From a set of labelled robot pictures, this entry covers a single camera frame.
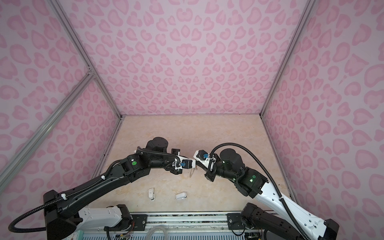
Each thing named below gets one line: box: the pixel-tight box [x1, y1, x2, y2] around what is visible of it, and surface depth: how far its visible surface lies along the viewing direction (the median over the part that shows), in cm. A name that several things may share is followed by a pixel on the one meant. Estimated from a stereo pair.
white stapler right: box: [175, 192, 187, 200], surface depth 82 cm
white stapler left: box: [148, 188, 155, 202], surface depth 81 cm
